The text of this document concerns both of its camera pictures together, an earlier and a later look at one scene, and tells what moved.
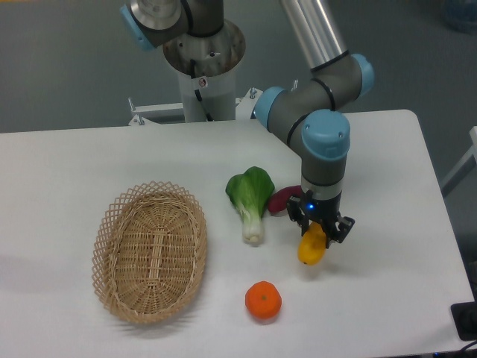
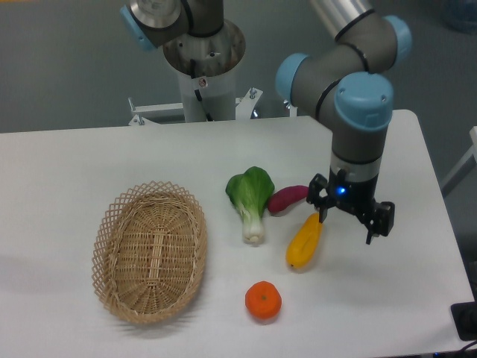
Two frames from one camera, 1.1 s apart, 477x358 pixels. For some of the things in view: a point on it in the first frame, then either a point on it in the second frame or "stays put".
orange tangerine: (263, 299) stays put
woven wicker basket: (149, 252) stays put
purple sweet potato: (278, 201) stays put
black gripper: (322, 212) → (353, 195)
